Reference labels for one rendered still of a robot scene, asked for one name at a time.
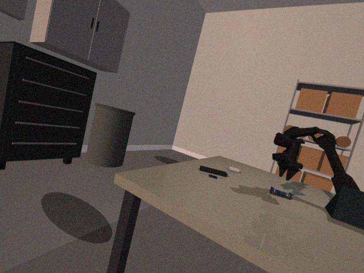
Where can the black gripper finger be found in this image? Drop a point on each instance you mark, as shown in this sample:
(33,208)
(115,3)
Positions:
(282,169)
(290,172)

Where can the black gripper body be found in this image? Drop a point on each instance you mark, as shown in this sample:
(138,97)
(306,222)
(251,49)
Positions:
(292,159)

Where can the blue cylindrical battery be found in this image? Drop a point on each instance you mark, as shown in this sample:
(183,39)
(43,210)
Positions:
(280,192)

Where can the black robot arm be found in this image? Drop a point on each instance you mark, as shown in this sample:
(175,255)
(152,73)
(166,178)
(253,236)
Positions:
(326,141)

